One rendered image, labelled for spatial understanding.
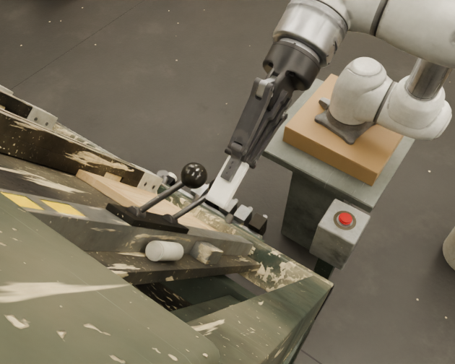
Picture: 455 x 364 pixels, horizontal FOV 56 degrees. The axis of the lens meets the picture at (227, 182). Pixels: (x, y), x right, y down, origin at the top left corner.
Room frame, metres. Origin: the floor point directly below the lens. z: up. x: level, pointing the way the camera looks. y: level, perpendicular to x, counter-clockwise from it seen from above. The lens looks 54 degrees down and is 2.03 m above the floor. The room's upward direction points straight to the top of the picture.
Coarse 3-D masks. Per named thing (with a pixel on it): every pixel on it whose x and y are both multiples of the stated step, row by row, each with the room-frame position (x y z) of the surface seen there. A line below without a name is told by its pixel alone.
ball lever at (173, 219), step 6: (210, 186) 0.41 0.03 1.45; (204, 198) 0.40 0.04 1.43; (192, 204) 0.40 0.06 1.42; (198, 204) 0.40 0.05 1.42; (186, 210) 0.39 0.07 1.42; (162, 216) 0.38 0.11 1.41; (168, 216) 0.38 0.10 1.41; (174, 216) 0.39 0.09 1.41; (180, 216) 0.38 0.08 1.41; (174, 222) 0.38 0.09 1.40
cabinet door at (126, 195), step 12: (84, 180) 0.59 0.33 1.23; (96, 180) 0.58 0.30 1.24; (108, 180) 0.65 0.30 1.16; (108, 192) 0.55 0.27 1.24; (120, 192) 0.56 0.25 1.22; (132, 192) 0.65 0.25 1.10; (144, 192) 0.72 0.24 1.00; (132, 204) 0.52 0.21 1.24; (156, 204) 0.63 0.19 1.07; (168, 204) 0.71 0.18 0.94; (192, 216) 0.69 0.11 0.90; (204, 228) 0.61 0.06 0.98
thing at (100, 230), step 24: (48, 216) 0.22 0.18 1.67; (72, 216) 0.24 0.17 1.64; (96, 216) 0.28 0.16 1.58; (72, 240) 0.23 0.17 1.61; (96, 240) 0.25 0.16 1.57; (120, 240) 0.27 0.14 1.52; (144, 240) 0.30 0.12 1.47; (168, 240) 0.34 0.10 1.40; (192, 240) 0.39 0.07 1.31; (216, 240) 0.45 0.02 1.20; (240, 240) 0.56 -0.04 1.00
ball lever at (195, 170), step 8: (184, 168) 0.37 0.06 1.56; (192, 168) 0.37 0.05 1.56; (200, 168) 0.37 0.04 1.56; (184, 176) 0.36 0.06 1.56; (192, 176) 0.35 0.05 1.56; (200, 176) 0.36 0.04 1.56; (176, 184) 0.36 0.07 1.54; (184, 184) 0.35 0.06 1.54; (192, 184) 0.35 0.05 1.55; (200, 184) 0.35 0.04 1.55; (168, 192) 0.35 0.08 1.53; (152, 200) 0.34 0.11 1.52; (160, 200) 0.34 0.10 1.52; (128, 208) 0.33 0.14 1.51; (136, 208) 0.33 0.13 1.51; (144, 208) 0.33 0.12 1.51; (144, 216) 0.33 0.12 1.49
